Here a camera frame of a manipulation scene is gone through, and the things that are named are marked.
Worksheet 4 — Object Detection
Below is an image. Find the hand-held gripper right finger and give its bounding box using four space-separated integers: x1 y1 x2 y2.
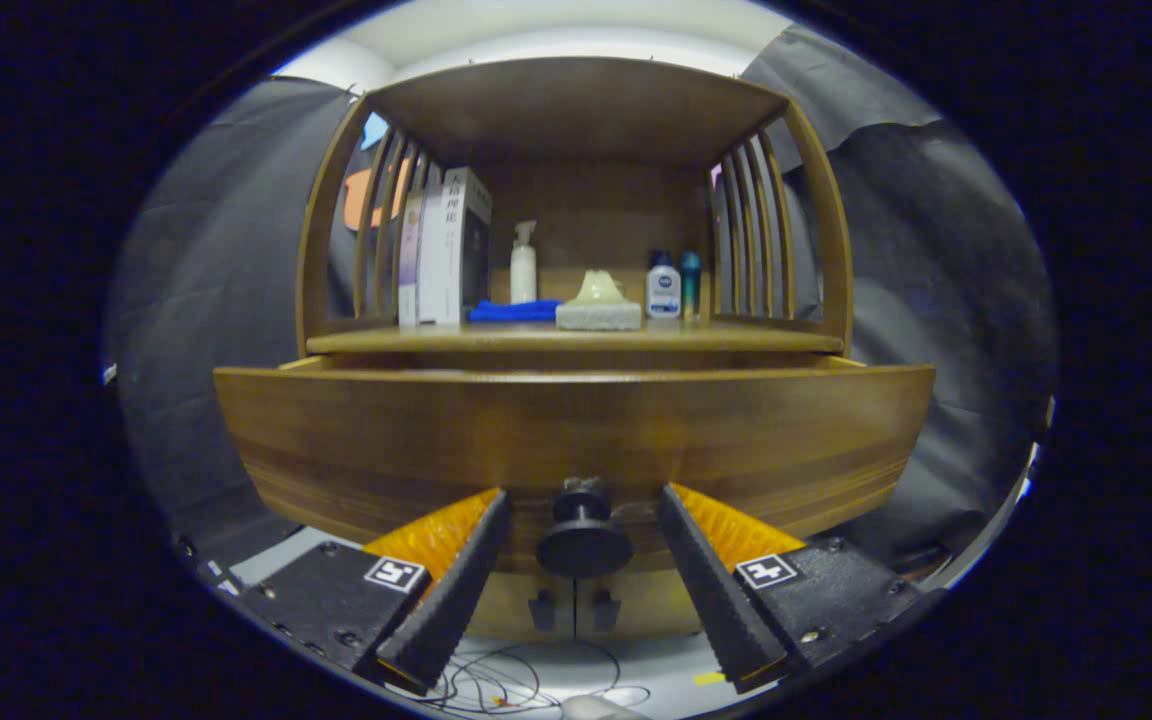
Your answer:
658 483 942 696

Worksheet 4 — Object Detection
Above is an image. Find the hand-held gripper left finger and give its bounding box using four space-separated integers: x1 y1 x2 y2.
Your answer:
219 487 512 698

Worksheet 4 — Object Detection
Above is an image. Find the black round drawer knob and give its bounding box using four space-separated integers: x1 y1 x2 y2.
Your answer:
536 478 634 579

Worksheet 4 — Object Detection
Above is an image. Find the wooden drawer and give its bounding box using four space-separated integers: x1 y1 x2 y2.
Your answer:
213 355 937 576

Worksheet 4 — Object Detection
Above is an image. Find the wooden cabinet countertop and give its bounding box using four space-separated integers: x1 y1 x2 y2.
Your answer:
306 268 845 355

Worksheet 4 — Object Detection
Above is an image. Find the wooden cabinet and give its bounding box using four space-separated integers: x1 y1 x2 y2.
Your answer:
296 57 855 641

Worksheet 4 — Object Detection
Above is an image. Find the pale rounded object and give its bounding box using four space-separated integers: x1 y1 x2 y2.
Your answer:
561 695 642 720

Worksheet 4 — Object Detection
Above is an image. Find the blue folded cloth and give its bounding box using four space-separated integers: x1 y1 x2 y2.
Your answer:
467 299 562 323

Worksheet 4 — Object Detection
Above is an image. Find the white lotion bottle blue cap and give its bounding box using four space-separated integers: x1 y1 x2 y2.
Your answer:
645 250 682 321

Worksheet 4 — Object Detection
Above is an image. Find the white spray bottle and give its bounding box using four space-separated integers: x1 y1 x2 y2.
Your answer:
510 220 538 304

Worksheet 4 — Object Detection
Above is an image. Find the thin pale purple book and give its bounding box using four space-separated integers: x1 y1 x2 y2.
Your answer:
398 190 425 328

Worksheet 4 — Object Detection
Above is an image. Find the thick white book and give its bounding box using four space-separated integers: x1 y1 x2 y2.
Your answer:
418 167 493 326

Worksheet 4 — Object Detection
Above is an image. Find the tangle of thin cables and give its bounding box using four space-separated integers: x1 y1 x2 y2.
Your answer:
386 640 652 716

